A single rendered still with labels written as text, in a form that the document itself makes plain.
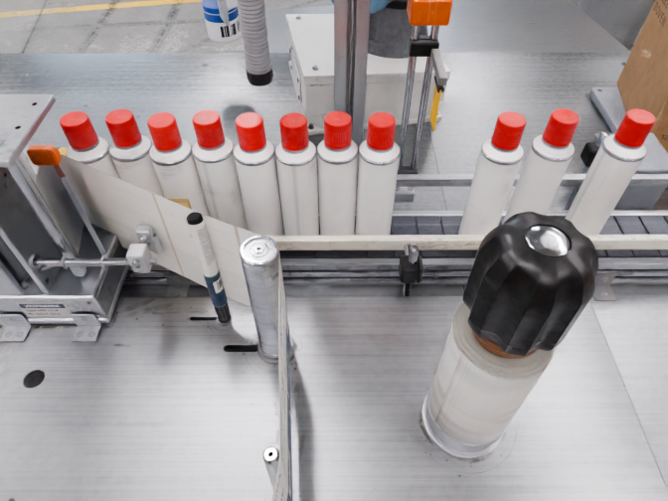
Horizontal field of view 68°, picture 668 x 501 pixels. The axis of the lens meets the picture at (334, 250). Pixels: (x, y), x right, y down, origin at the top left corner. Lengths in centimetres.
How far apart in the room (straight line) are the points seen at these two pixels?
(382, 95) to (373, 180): 39
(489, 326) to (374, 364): 26
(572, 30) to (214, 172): 111
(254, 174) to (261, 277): 18
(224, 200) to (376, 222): 21
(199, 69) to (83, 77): 26
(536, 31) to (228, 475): 127
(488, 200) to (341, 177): 20
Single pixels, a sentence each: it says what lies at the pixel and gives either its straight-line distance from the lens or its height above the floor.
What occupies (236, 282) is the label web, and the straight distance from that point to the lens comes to 59.
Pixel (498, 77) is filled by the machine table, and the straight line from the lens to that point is 125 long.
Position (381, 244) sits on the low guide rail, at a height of 91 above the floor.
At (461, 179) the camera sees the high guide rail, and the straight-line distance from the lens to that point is 73.
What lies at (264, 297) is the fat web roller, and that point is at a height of 101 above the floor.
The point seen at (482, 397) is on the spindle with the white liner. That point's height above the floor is 102.
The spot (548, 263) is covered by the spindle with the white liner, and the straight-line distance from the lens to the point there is 35.
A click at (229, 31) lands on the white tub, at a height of 95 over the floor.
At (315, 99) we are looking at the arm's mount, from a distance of 97.
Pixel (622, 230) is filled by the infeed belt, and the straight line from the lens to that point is 86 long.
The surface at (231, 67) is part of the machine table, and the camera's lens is 126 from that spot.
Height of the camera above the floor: 142
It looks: 49 degrees down
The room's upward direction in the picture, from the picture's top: straight up
